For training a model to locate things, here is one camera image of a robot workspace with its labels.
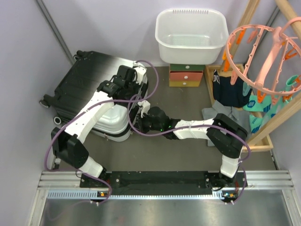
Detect teal patterned sock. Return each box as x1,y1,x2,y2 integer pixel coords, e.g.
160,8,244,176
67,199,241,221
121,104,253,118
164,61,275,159
242,74,301,134

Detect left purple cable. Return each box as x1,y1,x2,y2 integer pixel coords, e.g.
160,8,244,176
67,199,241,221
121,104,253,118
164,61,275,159
44,60,159,205

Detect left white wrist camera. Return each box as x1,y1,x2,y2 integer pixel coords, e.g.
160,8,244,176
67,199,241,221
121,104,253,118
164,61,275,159
133,62,147,85

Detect dark navy garment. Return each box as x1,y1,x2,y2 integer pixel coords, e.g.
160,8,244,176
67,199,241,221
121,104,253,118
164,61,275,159
212,70,252,108

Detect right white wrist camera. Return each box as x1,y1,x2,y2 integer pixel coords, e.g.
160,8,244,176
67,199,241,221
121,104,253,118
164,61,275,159
137,100,151,118

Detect pink round clip hanger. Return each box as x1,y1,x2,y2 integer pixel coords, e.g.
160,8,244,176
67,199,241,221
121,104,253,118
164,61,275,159
224,17,301,104

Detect wooden drying rack frame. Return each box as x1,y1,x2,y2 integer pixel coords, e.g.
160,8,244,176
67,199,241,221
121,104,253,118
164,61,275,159
204,0,301,152

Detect aluminium frame rail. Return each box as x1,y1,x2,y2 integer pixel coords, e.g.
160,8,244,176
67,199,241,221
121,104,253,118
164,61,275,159
29,170,301,226

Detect black and white suitcase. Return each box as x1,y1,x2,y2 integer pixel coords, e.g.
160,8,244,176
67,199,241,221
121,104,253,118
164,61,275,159
39,49,149,142

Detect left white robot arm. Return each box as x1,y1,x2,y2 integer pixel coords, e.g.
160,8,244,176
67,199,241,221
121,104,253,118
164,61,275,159
52,65,148,187

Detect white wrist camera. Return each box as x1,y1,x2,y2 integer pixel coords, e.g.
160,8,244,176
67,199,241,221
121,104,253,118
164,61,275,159
133,62,147,85
137,100,151,118

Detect white plastic basin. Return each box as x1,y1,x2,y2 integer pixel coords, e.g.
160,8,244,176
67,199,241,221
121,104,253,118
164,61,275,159
155,8,229,65

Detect grey button shirt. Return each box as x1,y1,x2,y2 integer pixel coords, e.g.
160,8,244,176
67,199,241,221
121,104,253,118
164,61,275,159
202,101,251,134

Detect small colourful drawer cabinet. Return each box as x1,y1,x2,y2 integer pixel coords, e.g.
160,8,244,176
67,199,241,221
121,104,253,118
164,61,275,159
169,64,205,87

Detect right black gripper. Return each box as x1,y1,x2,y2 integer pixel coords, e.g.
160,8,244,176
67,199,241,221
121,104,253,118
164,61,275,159
132,111,164,135

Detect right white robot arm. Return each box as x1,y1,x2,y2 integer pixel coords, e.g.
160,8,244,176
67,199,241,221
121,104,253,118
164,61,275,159
133,107,247,186

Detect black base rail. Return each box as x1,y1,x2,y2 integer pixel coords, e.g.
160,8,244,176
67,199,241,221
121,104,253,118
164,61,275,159
79,169,248,195

